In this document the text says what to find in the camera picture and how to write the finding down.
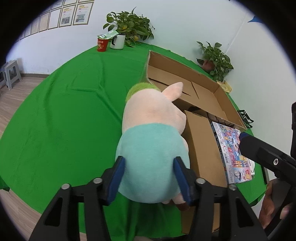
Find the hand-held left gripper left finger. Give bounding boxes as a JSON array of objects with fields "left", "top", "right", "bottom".
[{"left": 29, "top": 156, "right": 126, "bottom": 241}]

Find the group of framed wall certificates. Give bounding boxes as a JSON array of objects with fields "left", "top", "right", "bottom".
[{"left": 14, "top": 0, "right": 95, "bottom": 42}]

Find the black folding frame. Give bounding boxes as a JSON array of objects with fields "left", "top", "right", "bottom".
[{"left": 237, "top": 109, "right": 254, "bottom": 129}]

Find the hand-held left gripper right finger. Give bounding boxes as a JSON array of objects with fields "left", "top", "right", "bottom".
[{"left": 173, "top": 156, "right": 269, "bottom": 241}]

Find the large leafy potted plant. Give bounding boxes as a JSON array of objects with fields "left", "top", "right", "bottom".
[{"left": 103, "top": 7, "right": 155, "bottom": 48}]

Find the person's right hand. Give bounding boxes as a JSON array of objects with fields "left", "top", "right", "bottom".
[{"left": 258, "top": 179, "right": 291, "bottom": 229}]

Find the pink plush pig toy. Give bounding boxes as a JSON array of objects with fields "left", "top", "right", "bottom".
[{"left": 115, "top": 82, "right": 192, "bottom": 205}]

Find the red paper cup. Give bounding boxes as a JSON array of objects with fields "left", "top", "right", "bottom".
[{"left": 97, "top": 38, "right": 109, "bottom": 52}]

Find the grey plastic stool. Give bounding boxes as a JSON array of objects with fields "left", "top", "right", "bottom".
[{"left": 3, "top": 60, "right": 22, "bottom": 90}]

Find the yellow dried leaf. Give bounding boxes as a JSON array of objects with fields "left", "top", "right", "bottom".
[{"left": 216, "top": 80, "right": 232, "bottom": 93}]

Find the green paper packet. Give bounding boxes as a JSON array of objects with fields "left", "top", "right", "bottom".
[{"left": 97, "top": 30, "right": 118, "bottom": 40}]

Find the large cardboard box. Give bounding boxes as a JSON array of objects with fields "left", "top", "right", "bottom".
[{"left": 144, "top": 50, "right": 247, "bottom": 130}]

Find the colourful board game box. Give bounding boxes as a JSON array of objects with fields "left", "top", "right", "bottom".
[{"left": 211, "top": 122, "right": 255, "bottom": 184}]

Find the white enamel mug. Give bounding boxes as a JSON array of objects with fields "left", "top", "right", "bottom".
[{"left": 110, "top": 33, "right": 126, "bottom": 50}]

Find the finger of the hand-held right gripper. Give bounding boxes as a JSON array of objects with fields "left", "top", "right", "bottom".
[{"left": 239, "top": 132, "right": 296, "bottom": 179}]

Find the potted plant in terracotta pot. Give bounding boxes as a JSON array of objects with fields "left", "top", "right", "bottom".
[{"left": 196, "top": 41, "right": 234, "bottom": 82}]

